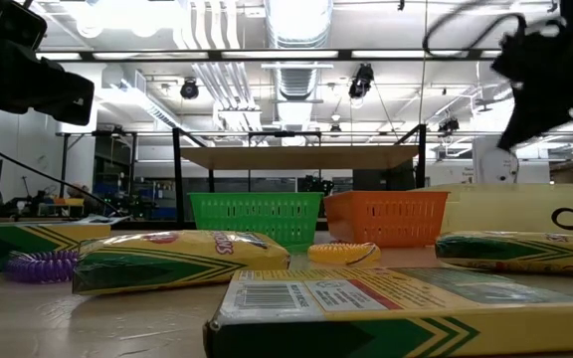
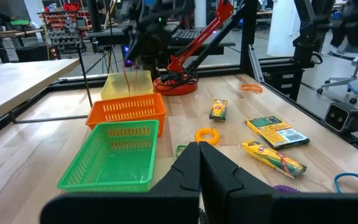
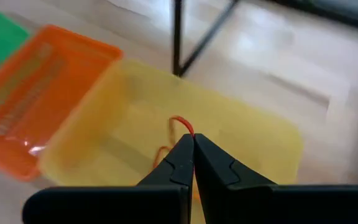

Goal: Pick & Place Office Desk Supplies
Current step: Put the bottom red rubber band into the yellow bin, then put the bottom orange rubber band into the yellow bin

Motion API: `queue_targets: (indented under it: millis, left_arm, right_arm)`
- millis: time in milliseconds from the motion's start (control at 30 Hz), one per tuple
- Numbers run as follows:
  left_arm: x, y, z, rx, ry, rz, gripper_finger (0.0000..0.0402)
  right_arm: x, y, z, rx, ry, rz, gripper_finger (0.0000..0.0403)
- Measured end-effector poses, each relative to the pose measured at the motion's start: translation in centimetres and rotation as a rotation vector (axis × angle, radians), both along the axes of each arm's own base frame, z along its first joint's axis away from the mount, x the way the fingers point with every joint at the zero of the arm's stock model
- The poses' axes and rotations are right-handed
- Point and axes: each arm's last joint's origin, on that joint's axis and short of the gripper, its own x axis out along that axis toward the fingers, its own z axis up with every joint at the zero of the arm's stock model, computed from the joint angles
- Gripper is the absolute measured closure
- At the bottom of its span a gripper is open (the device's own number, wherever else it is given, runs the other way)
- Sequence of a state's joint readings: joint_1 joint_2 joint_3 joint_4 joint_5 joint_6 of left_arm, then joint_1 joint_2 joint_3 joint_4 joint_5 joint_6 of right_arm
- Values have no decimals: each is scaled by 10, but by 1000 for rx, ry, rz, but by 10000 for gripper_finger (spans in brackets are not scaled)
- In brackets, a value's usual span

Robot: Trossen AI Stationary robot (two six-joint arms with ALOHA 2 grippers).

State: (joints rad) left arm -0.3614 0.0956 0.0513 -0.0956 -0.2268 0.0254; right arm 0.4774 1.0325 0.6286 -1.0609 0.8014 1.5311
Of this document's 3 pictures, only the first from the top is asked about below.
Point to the white pillar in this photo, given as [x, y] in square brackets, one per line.
[495, 166]

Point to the large yellow crayon box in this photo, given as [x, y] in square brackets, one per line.
[391, 328]

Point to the green plastic basket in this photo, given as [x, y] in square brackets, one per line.
[256, 216]

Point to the small yellow crayon pack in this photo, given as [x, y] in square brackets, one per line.
[167, 263]
[515, 251]

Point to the black steel rack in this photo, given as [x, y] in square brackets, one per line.
[62, 164]

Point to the wooden desk shelf riser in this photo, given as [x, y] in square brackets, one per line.
[296, 158]

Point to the black ceiling spotlight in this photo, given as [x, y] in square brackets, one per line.
[362, 79]
[189, 89]
[448, 125]

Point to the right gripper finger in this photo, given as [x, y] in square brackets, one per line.
[517, 129]

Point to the orange plastic basket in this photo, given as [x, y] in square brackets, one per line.
[386, 219]

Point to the small black lab robot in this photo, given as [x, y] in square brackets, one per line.
[316, 185]

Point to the yellow plastic basket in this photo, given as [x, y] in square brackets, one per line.
[505, 209]

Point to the black metal rig frame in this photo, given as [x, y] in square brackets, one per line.
[343, 54]

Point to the silver ceiling duct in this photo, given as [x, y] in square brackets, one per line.
[299, 30]

